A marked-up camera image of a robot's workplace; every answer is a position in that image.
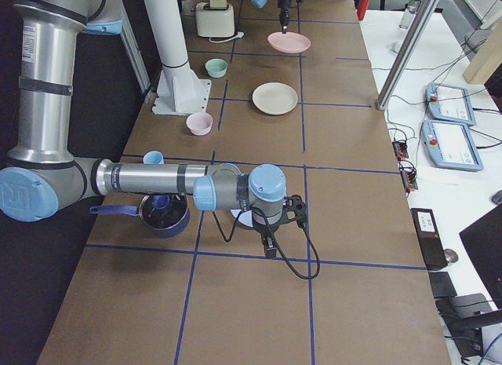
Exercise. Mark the black monitor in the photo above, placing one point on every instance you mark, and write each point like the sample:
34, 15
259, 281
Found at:
482, 242

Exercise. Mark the light blue cup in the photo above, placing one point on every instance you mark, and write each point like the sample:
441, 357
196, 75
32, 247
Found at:
153, 158

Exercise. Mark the pink bowl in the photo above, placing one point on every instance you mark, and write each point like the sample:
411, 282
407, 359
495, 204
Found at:
200, 123

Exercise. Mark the near teach pendant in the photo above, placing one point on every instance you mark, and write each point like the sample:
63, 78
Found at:
450, 146

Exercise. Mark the orange black connector board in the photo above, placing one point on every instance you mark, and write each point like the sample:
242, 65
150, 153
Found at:
400, 149

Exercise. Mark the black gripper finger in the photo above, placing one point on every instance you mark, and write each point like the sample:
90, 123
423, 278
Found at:
284, 20
270, 249

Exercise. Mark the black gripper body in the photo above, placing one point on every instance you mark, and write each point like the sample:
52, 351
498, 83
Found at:
284, 2
263, 230

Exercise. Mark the pink plate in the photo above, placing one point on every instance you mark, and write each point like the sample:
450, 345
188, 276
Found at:
289, 42

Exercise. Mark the clear water bottle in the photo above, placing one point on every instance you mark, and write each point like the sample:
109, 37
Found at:
409, 13

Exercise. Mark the white pedestal column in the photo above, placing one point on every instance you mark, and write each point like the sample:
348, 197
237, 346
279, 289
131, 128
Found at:
180, 91

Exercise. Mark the beige plate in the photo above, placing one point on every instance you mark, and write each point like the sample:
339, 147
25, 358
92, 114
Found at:
275, 98

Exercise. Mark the dark blue saucepan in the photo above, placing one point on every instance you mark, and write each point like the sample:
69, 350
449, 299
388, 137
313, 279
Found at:
164, 215

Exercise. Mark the black box with label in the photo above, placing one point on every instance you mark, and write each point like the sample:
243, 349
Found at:
428, 239

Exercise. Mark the light blue plate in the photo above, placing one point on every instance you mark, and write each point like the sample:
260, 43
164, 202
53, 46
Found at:
244, 218

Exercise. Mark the green bowl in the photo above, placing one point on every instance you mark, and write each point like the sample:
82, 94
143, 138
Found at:
216, 67

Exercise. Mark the cream toaster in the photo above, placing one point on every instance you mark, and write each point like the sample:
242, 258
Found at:
215, 19

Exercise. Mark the aluminium frame post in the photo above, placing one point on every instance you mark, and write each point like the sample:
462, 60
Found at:
414, 32

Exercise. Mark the far teach pendant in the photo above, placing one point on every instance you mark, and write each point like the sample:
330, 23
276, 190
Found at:
449, 103

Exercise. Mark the wooden board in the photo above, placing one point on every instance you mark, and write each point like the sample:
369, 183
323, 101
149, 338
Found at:
485, 43

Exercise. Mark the teach pendant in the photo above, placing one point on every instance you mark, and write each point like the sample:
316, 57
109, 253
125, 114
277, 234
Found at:
450, 146
449, 103

